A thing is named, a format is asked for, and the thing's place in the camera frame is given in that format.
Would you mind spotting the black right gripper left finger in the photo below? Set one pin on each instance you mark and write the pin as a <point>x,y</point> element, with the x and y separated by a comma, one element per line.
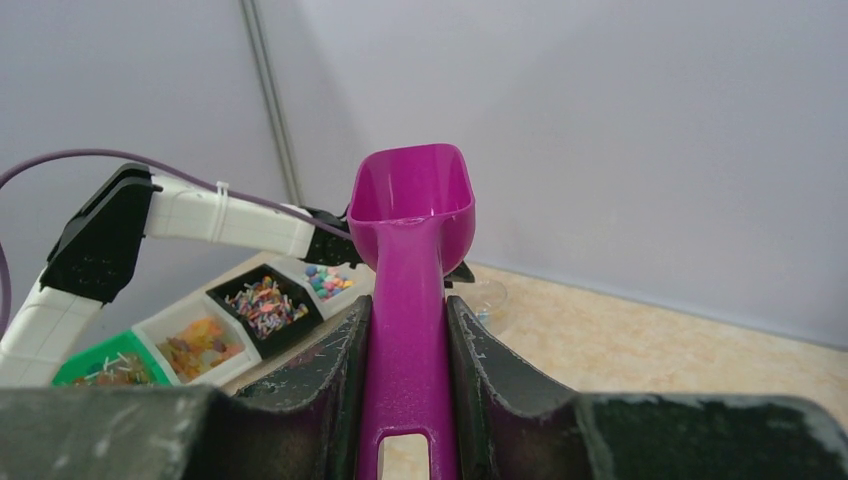
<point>300,421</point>

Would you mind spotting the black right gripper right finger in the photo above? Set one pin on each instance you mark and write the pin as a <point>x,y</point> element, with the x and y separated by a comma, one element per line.
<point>515,422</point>

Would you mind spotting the clear glass jar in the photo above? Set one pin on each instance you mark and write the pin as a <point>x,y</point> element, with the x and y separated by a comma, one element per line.
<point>488,300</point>

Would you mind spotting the magenta plastic scoop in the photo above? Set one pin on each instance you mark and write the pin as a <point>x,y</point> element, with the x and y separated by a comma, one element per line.
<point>412,219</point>

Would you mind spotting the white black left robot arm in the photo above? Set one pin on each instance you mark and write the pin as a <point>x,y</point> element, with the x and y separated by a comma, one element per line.
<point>97,253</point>

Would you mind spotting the black bin mixed candies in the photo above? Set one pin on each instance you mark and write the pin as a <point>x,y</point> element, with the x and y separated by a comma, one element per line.
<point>274,311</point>

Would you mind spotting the white bin round candies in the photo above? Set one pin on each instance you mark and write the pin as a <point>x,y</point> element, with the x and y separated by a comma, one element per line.
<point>330,288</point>

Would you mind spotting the green bin stick candies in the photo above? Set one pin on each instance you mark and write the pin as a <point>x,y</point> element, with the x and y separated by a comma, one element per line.
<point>122,360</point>

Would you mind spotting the white bin orange gummies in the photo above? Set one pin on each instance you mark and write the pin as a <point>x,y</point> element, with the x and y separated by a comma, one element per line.
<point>195,341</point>

